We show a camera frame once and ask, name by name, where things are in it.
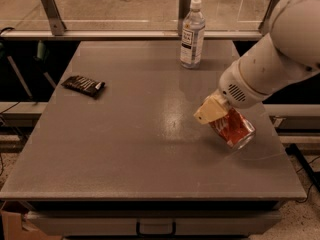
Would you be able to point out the black snack bar wrapper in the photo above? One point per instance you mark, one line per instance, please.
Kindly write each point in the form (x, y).
(83, 85)

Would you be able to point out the black drawer handle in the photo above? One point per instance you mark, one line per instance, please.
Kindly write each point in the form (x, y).
(156, 230)

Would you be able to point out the metal railing bar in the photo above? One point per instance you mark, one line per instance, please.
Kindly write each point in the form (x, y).
(86, 35)

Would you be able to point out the right metal bracket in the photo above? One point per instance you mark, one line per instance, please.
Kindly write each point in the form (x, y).
(264, 25)

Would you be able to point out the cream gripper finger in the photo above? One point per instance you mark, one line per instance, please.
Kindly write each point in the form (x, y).
(214, 107)

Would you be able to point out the clear plastic water bottle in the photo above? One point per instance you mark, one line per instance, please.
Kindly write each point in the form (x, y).
(193, 29)

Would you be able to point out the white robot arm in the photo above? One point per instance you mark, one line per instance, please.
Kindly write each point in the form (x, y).
(287, 54)

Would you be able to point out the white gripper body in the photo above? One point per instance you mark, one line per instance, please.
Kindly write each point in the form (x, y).
(237, 86)

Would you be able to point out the grey table drawer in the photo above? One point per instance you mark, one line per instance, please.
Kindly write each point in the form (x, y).
(218, 223)

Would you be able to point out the red crushed coke can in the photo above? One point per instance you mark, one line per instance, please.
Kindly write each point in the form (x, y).
(234, 129)

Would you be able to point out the middle metal bracket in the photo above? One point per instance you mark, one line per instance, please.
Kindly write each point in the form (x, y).
(183, 9)

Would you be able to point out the left metal bracket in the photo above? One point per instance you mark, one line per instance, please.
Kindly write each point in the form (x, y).
(56, 24)

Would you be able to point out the cardboard box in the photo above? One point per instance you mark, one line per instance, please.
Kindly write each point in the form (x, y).
(16, 227)

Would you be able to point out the metal bracket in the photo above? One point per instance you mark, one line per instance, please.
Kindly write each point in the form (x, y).
(183, 9)
(56, 24)
(264, 25)

